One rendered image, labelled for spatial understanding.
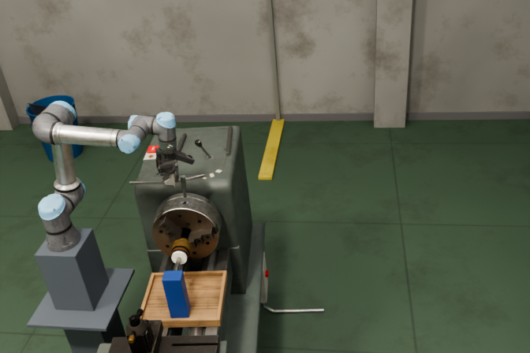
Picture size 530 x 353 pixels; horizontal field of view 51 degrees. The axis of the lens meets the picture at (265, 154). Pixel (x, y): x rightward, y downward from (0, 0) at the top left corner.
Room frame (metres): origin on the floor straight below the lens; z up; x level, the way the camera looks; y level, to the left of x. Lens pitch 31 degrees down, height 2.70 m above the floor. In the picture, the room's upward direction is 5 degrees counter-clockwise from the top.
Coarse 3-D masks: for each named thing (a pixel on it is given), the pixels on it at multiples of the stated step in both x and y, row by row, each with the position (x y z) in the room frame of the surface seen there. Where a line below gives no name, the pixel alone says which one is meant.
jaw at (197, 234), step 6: (210, 228) 2.00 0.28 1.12; (216, 228) 2.02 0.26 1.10; (192, 234) 1.98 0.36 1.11; (198, 234) 1.97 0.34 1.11; (204, 234) 1.96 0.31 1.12; (210, 234) 1.96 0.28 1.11; (192, 240) 1.94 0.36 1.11; (198, 240) 1.95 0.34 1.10; (204, 240) 1.96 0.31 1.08; (192, 246) 1.93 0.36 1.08
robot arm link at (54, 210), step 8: (48, 200) 2.04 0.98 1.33; (56, 200) 2.03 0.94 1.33; (64, 200) 2.05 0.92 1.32; (40, 208) 2.00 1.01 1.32; (48, 208) 1.99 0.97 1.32; (56, 208) 1.99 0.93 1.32; (64, 208) 2.01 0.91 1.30; (72, 208) 2.07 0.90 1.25; (40, 216) 1.99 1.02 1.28; (48, 216) 1.97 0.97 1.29; (56, 216) 1.98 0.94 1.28; (64, 216) 2.00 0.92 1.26; (48, 224) 1.97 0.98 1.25; (56, 224) 1.97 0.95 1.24; (64, 224) 1.99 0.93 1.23
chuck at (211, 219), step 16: (160, 208) 2.09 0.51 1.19; (176, 208) 2.02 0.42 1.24; (192, 208) 2.02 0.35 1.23; (208, 208) 2.06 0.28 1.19; (176, 224) 2.01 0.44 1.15; (192, 224) 2.01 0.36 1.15; (208, 224) 2.00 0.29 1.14; (160, 240) 2.02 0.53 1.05; (208, 240) 2.00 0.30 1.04; (192, 256) 2.01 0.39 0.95
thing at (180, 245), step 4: (176, 240) 1.93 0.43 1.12; (180, 240) 1.93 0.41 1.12; (184, 240) 1.92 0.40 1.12; (172, 244) 1.93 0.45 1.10; (176, 244) 1.91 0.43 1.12; (180, 244) 1.90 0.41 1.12; (184, 244) 1.90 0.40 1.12; (188, 244) 1.92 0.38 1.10; (172, 248) 1.90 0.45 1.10; (176, 248) 1.88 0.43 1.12; (180, 248) 1.88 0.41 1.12; (184, 248) 1.88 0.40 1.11; (188, 248) 1.90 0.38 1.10; (172, 252) 1.88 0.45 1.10; (184, 252) 1.87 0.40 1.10; (188, 252) 1.89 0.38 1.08; (188, 256) 1.89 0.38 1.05
